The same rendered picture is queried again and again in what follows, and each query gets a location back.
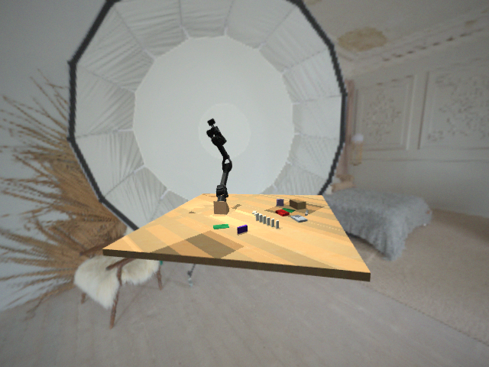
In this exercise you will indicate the red flat block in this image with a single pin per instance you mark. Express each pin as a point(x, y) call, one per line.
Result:
point(282, 212)

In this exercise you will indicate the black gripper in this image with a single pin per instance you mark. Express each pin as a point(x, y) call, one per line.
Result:
point(211, 123)

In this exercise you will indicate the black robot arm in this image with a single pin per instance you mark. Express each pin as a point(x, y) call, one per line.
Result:
point(218, 140)

